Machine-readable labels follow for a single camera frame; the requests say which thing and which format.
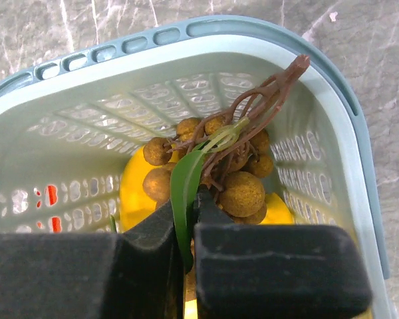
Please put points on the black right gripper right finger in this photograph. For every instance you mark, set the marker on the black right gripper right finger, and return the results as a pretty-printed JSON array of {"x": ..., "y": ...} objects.
[{"x": 275, "y": 271}]

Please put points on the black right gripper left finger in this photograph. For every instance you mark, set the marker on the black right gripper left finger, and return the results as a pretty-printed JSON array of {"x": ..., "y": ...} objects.
[{"x": 136, "y": 274}]

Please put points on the brown longan bunch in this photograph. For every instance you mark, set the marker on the brown longan bunch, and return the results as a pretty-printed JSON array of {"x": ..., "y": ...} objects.
[{"x": 227, "y": 151}]

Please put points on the blue green plastic basket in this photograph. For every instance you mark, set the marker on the blue green plastic basket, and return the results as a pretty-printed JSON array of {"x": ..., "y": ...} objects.
[{"x": 68, "y": 127}]

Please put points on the yellow mango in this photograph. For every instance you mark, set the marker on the yellow mango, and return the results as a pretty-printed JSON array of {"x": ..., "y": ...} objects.
[{"x": 136, "y": 196}]

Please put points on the yellow lemon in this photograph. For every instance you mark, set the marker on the yellow lemon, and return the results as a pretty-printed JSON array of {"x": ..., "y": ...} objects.
[{"x": 277, "y": 212}]

